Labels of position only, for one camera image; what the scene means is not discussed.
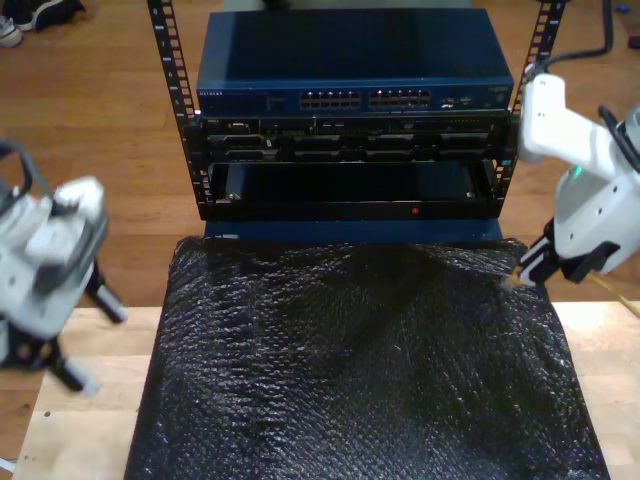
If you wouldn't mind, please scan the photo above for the yellow network cable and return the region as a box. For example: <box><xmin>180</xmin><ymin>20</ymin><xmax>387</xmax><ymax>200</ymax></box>
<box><xmin>503</xmin><ymin>272</ymin><xmax>640</xmax><ymax>317</ymax></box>

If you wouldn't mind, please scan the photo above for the black rack shelf tray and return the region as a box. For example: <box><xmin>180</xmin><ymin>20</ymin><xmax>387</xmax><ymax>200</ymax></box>
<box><xmin>199</xmin><ymin>159</ymin><xmax>501</xmax><ymax>222</ymax></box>

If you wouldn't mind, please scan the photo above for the black bubble wrap mat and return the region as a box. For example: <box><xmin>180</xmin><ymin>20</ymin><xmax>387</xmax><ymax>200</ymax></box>
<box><xmin>123</xmin><ymin>237</ymin><xmax>612</xmax><ymax>480</ymax></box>

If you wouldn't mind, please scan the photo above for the black rack server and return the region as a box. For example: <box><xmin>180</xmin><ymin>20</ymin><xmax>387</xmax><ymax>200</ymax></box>
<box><xmin>182</xmin><ymin>113</ymin><xmax>524</xmax><ymax>164</ymax></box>

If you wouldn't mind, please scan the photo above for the white sneaker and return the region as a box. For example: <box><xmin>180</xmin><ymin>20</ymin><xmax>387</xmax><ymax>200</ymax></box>
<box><xmin>0</xmin><ymin>14</ymin><xmax>25</xmax><ymax>49</ymax></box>

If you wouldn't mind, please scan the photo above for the dark shoe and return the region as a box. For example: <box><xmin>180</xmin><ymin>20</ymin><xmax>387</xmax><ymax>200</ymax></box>
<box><xmin>12</xmin><ymin>0</ymin><xmax>87</xmax><ymax>32</ymax></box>

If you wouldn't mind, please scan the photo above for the blue rack base plate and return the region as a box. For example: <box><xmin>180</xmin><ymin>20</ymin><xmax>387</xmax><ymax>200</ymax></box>
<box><xmin>203</xmin><ymin>218</ymin><xmax>505</xmax><ymax>246</ymax></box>

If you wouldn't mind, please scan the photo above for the black perforated rack post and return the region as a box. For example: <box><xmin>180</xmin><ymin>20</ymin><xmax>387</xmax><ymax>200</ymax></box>
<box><xmin>492</xmin><ymin>0</ymin><xmax>569</xmax><ymax>219</ymax></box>
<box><xmin>146</xmin><ymin>0</ymin><xmax>211</xmax><ymax>221</ymax></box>

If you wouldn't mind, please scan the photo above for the blue network switch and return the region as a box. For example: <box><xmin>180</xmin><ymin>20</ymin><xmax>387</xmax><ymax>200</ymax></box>
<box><xmin>194</xmin><ymin>7</ymin><xmax>516</xmax><ymax>117</ymax></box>

